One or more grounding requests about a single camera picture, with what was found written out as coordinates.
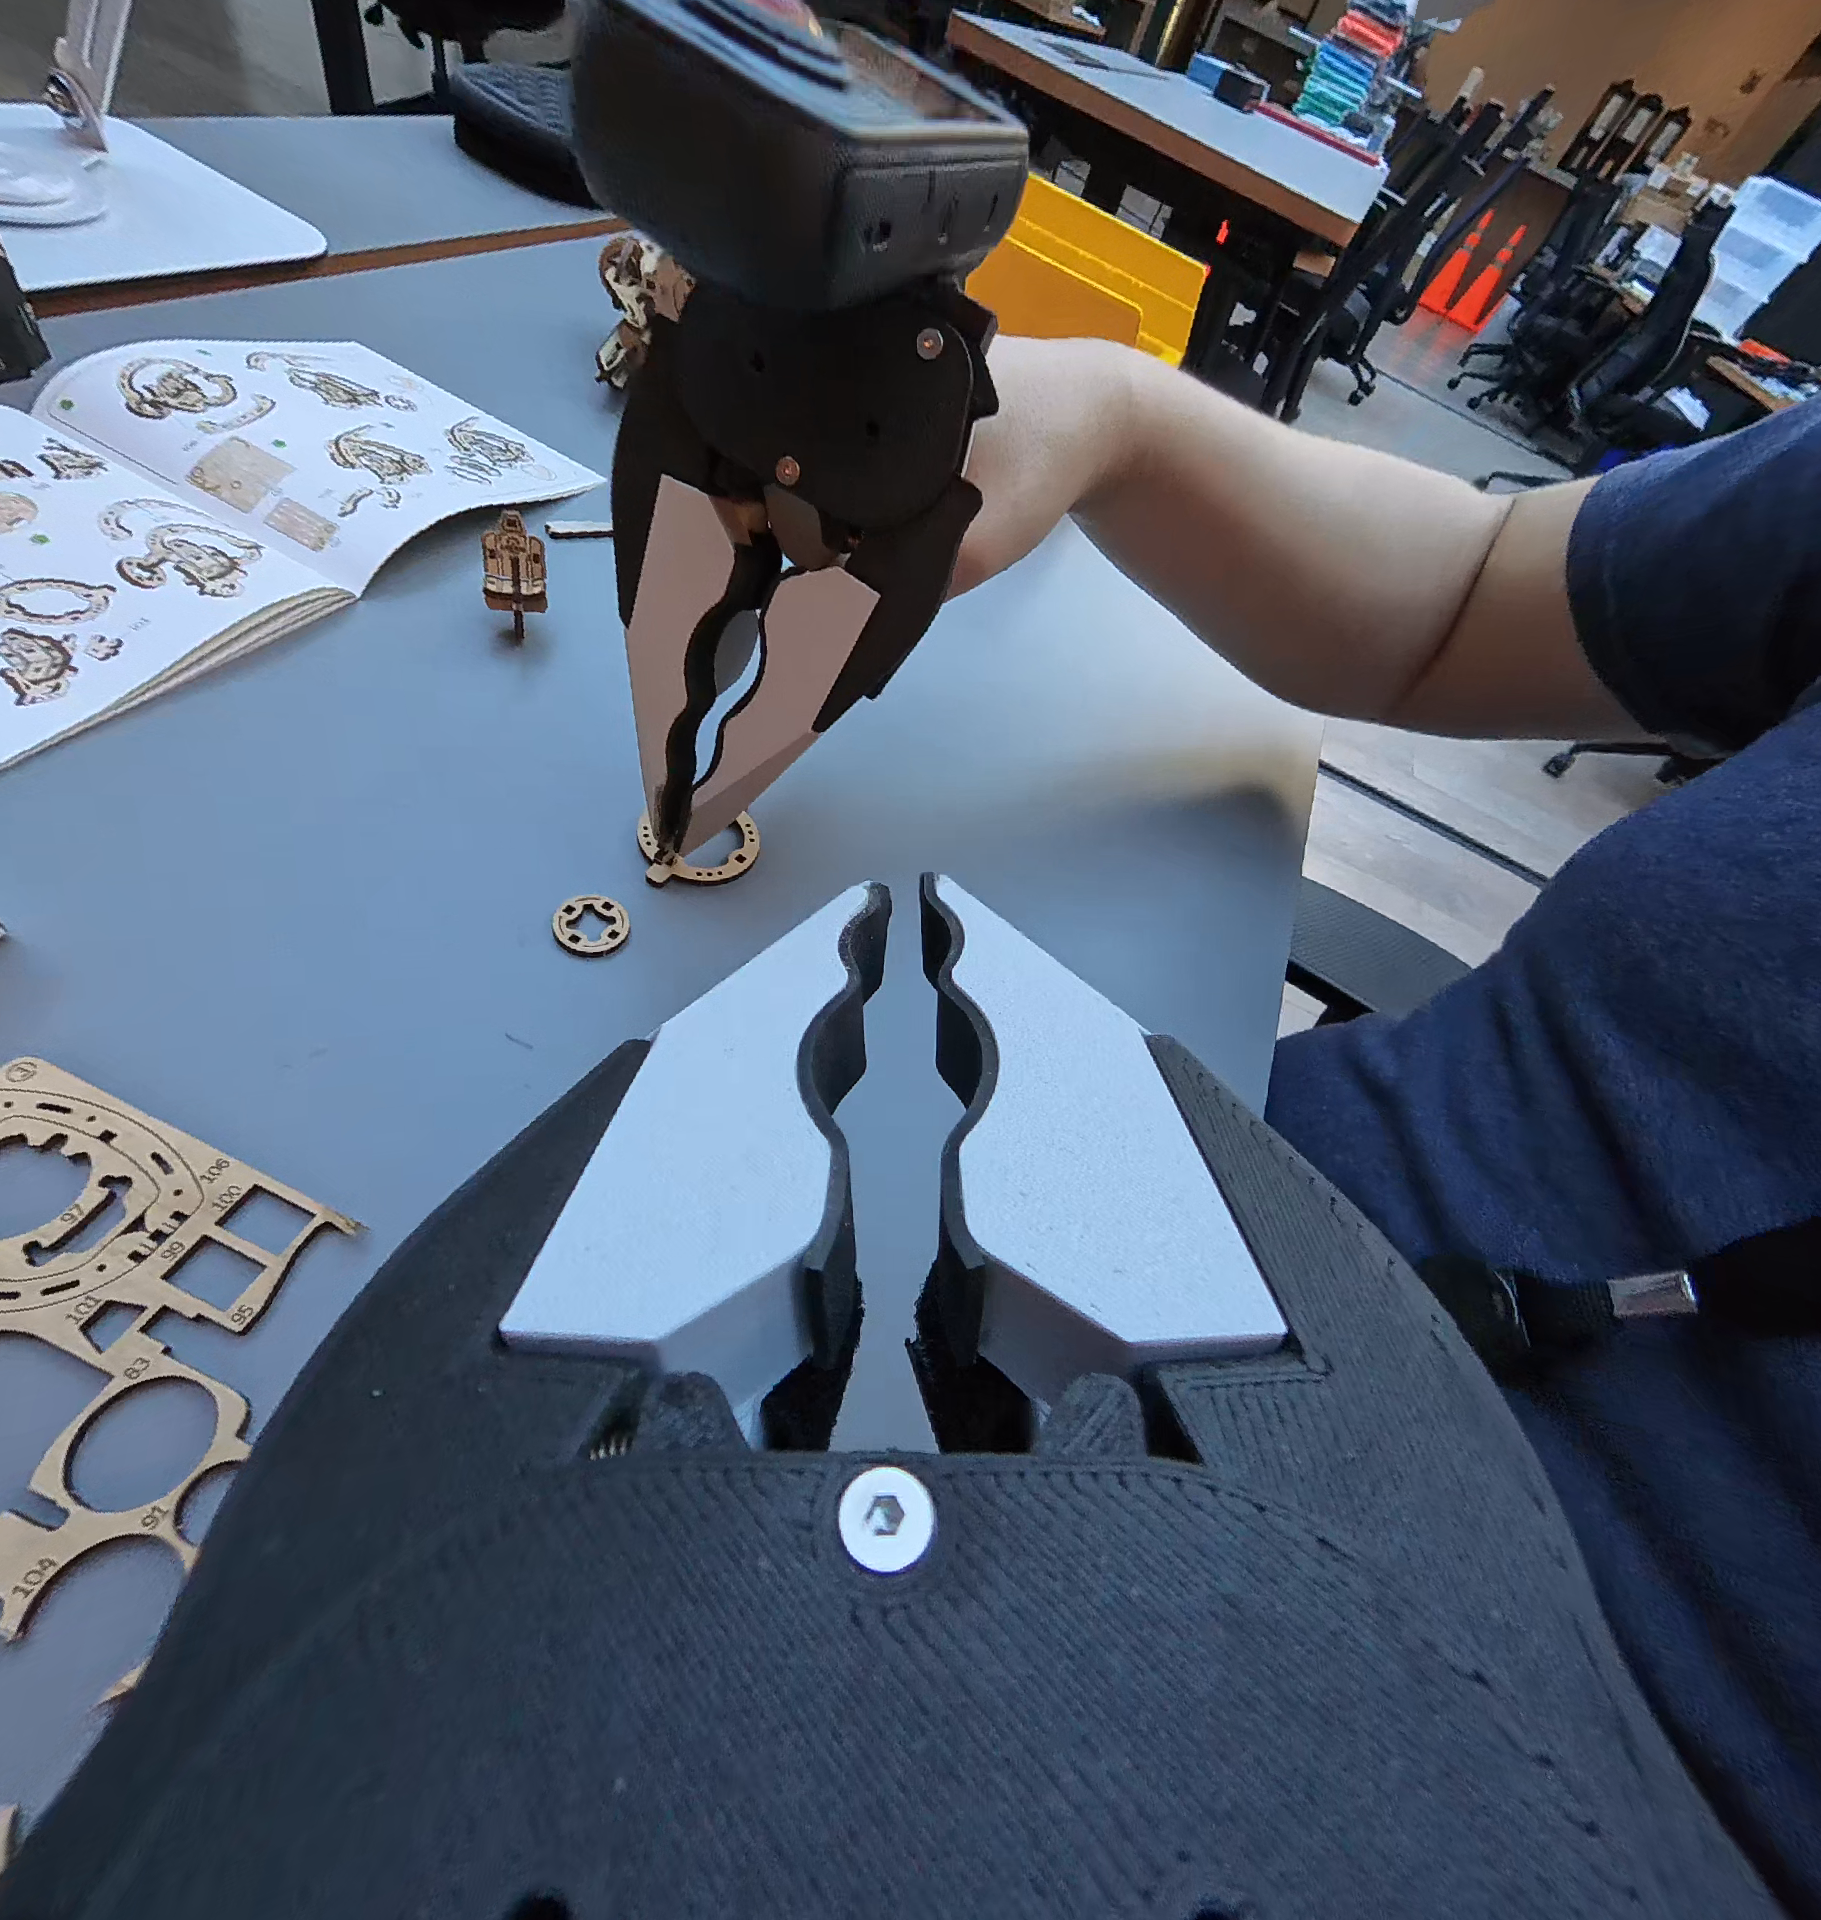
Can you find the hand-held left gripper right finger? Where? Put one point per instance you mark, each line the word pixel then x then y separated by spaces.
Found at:
pixel 1105 1200

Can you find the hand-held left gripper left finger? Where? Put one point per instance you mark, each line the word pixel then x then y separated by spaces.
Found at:
pixel 701 1200

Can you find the metal stand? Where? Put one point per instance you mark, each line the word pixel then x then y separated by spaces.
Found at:
pixel 85 60

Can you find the white storage bins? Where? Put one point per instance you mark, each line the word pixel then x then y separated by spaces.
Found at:
pixel 1774 241

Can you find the white rounded board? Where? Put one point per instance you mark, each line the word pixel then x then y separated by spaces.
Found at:
pixel 204 225

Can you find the yellow plastic bin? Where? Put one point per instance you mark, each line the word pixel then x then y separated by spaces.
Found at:
pixel 1091 284

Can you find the orange traffic cone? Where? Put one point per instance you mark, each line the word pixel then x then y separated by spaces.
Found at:
pixel 1504 284
pixel 1466 270

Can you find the person's right forearm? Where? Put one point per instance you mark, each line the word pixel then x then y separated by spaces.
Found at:
pixel 1298 555

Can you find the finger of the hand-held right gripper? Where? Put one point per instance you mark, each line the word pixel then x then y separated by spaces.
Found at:
pixel 663 601
pixel 804 661

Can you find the small wooden model subassembly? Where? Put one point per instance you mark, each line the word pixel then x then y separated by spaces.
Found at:
pixel 517 563

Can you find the stack of coloured packs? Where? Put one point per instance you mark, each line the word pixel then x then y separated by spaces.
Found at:
pixel 1345 74

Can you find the large wooden model assembly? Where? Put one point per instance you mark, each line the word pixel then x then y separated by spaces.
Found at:
pixel 632 284

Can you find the black mesh office chair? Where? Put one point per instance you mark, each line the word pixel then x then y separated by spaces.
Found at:
pixel 520 134

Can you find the background workbench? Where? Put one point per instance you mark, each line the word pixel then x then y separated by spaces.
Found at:
pixel 1194 121

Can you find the row of black office chairs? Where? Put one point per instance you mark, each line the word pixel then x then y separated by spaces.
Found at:
pixel 1600 344

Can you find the person's right hand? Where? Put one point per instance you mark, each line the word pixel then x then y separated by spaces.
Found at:
pixel 1044 435

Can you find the white instruction booklet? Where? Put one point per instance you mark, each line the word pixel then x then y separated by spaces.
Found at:
pixel 175 524

